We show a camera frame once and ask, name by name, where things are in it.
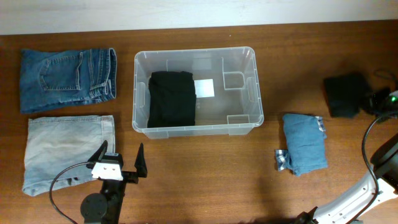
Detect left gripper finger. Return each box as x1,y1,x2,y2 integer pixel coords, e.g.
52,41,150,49
86,140,108,169
134,143,148,178

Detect small black garment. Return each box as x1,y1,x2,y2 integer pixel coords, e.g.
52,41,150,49
323,72,371,118

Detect large black garment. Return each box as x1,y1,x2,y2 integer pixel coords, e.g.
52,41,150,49
147,71,197,128

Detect blue shirt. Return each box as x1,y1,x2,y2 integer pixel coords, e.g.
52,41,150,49
275,113,328,177

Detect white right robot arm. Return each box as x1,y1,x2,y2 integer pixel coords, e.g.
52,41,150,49
293,91,397,224

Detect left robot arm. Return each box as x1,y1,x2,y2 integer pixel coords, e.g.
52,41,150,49
80,141,147,223

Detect light blue folded jeans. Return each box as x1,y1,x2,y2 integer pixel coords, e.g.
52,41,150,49
22,115,115,197

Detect dark blue folded jeans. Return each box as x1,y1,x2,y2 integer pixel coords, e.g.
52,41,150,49
19,48,118,114

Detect white label in bin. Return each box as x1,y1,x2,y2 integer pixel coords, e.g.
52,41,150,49
194,79,215,98

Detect clear plastic storage bin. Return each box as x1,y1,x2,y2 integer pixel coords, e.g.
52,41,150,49
132,47,264,139

